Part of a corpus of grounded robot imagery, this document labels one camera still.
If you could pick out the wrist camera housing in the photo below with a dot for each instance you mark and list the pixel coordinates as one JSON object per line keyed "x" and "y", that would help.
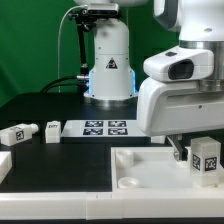
{"x": 180, "y": 64}

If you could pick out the white front fence bar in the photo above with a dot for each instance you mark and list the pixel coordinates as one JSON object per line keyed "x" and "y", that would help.
{"x": 106, "y": 205}

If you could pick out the black camera stand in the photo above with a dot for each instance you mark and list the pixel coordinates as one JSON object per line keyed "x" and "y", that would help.
{"x": 81, "y": 43}

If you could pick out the white left fence bar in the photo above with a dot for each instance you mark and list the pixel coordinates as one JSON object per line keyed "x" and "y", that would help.
{"x": 5, "y": 164}

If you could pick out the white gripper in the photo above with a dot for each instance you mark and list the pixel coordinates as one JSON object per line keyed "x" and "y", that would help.
{"x": 178, "y": 108}

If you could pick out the white fence bar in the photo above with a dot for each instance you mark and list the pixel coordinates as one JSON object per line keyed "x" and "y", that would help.
{"x": 106, "y": 205}
{"x": 5, "y": 164}

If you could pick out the white square tabletop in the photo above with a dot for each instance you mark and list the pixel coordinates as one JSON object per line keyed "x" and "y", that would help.
{"x": 152, "y": 168}

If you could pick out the marker sheet with tags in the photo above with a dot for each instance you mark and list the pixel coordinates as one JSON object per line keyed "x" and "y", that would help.
{"x": 101, "y": 128}

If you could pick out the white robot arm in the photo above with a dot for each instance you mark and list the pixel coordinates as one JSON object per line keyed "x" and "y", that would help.
{"x": 200, "y": 24}

